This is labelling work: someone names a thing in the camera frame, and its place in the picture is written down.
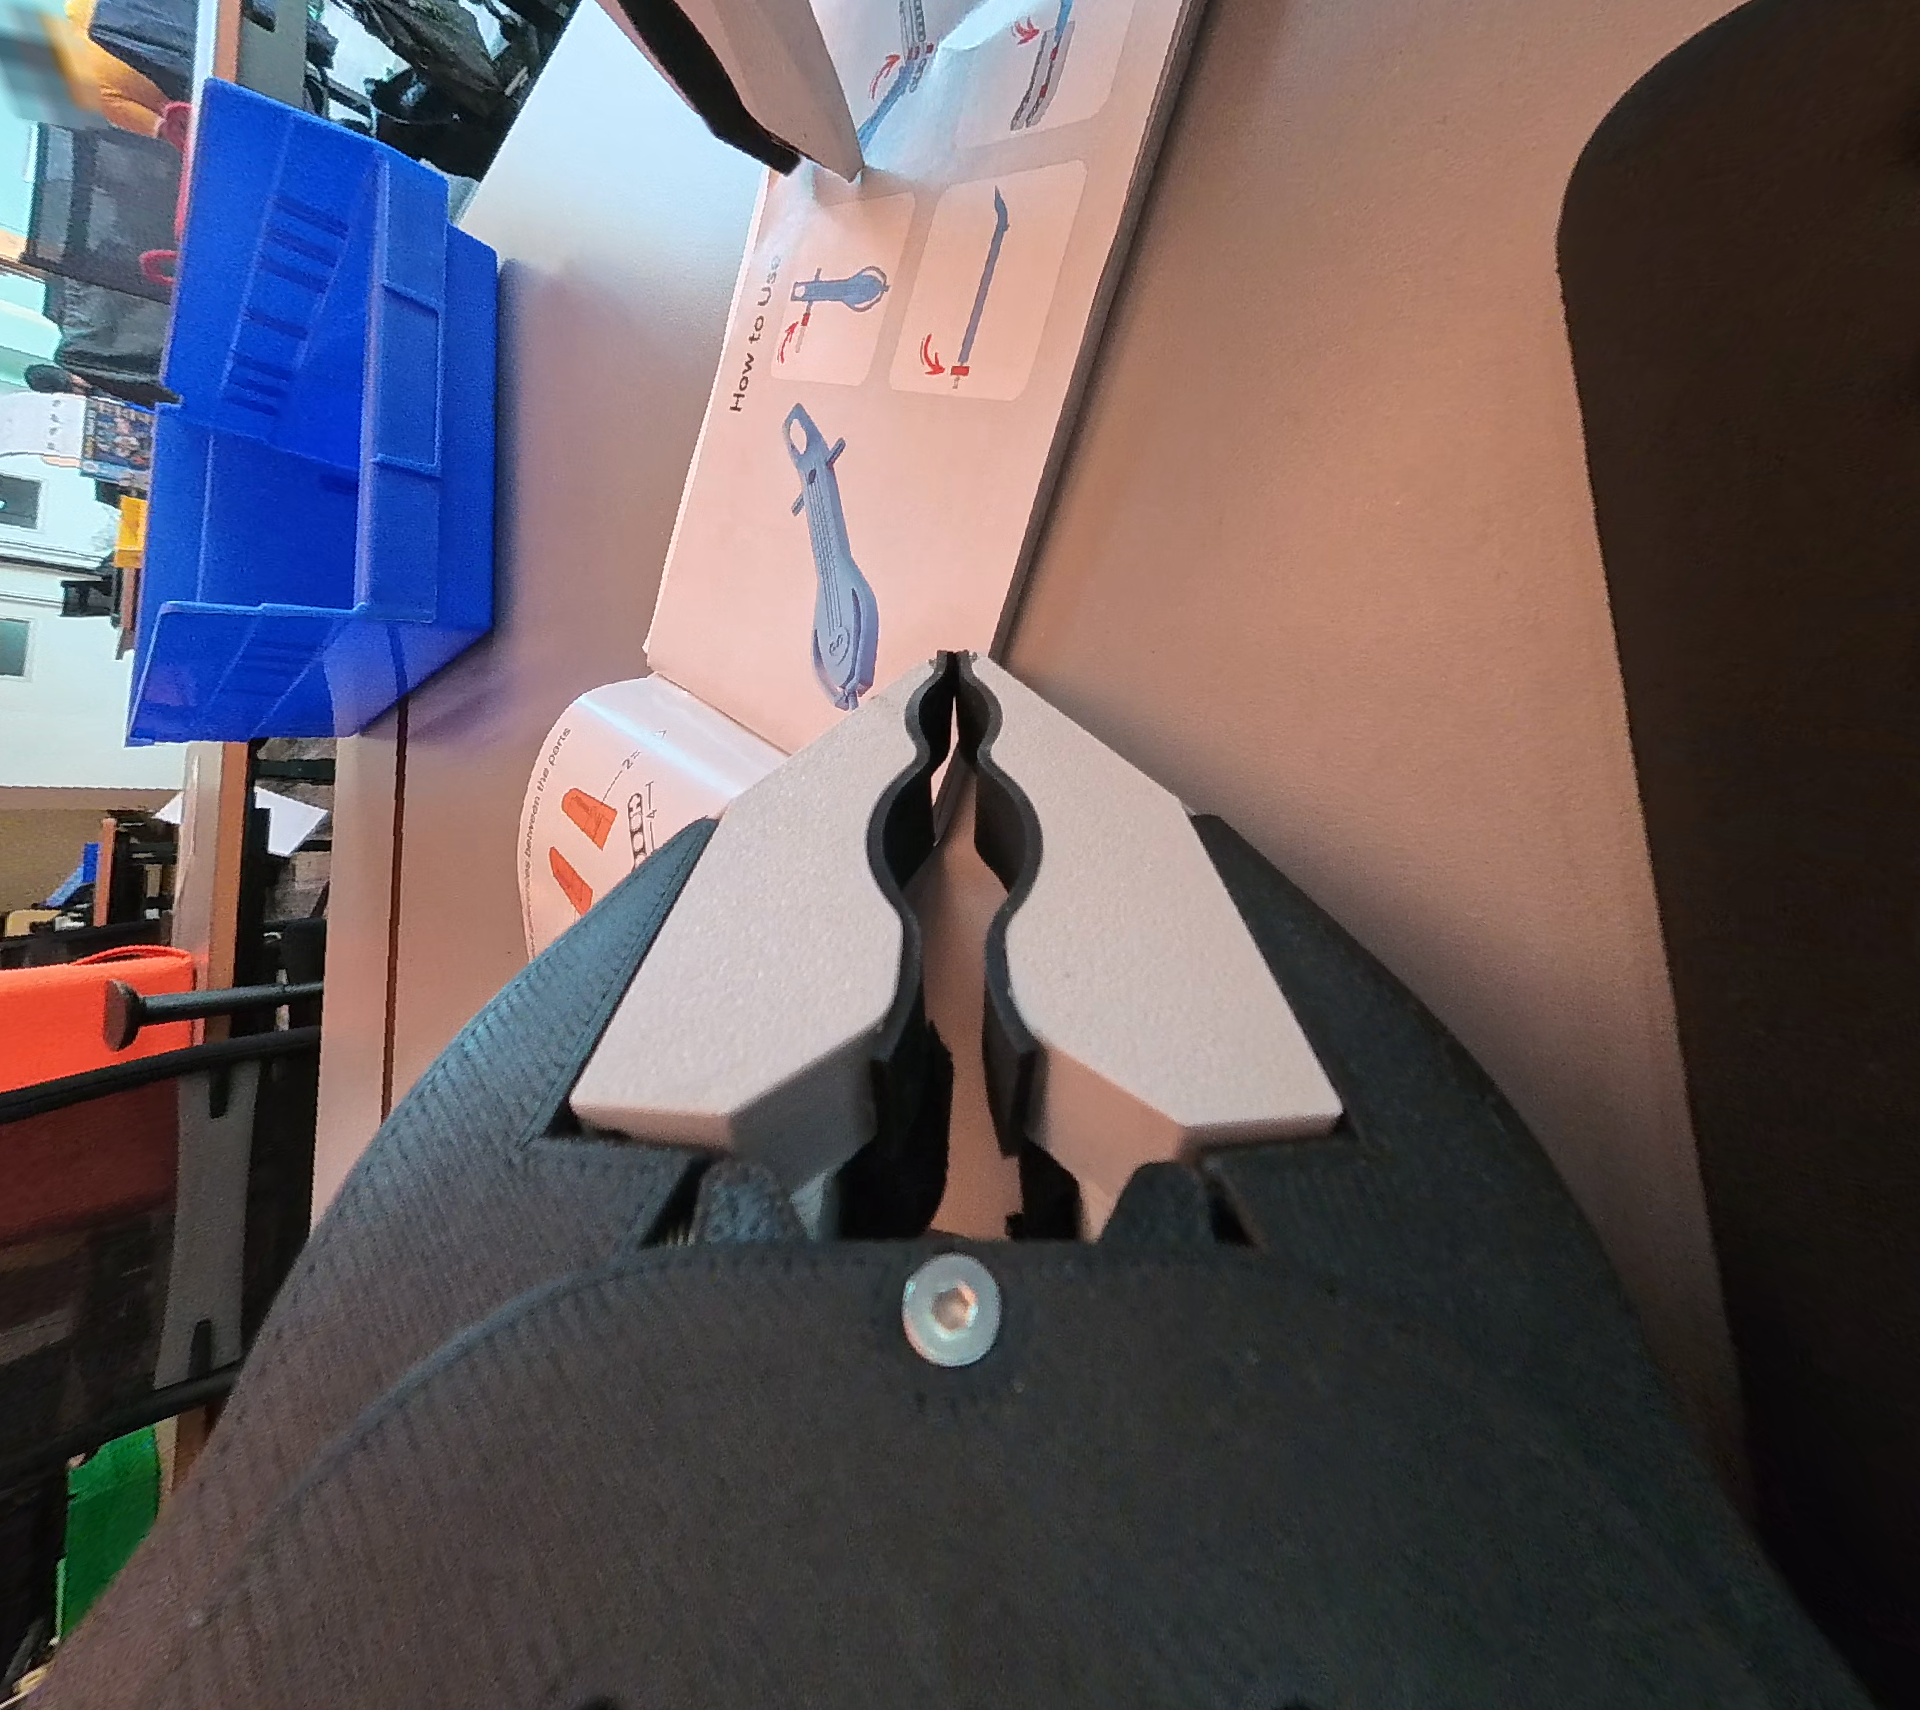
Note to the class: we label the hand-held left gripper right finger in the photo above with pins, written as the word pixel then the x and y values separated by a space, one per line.
pixel 1185 974

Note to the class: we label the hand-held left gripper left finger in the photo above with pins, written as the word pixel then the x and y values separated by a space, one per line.
pixel 735 974

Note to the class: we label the blue robot kit booklet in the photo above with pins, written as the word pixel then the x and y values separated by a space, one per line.
pixel 931 464

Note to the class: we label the blue plastic bin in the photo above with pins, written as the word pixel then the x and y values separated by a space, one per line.
pixel 315 434

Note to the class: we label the orange panel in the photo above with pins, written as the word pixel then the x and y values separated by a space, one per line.
pixel 75 1081

